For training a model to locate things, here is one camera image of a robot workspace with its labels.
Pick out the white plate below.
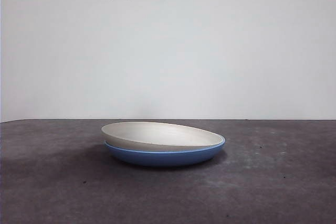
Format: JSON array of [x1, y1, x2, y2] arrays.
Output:
[[101, 121, 225, 150]]

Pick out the blue plate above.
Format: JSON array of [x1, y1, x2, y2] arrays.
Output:
[[104, 136, 226, 167]]

